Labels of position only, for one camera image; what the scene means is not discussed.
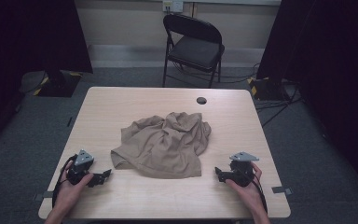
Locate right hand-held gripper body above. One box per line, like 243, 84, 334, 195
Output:
227, 151, 260, 188

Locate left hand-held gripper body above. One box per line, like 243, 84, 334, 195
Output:
66, 148, 99, 186

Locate beige shorts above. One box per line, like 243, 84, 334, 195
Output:
110, 111, 213, 180

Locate person's right hand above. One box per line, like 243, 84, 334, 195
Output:
226, 161, 267, 216

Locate person's left hand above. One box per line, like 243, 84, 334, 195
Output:
54, 161, 95, 214

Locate grey tape strip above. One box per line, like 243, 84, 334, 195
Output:
34, 190, 55, 202
271, 185, 294, 197

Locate black yellow striped stand base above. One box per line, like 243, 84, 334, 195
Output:
246, 76, 291, 102

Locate black folding chair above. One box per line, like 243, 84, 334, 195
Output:
162, 13, 226, 89

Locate dark curtain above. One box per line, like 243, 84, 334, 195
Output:
255, 0, 358, 202
0, 0, 94, 157

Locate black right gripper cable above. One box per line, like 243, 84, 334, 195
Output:
251, 176, 269, 215

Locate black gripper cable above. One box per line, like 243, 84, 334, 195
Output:
51, 154, 77, 209
251, 176, 269, 215

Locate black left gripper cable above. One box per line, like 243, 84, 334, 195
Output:
51, 154, 77, 209

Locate black floor cables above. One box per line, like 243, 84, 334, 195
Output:
172, 62, 304, 128

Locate white wall socket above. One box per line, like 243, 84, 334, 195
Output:
162, 0, 185, 13

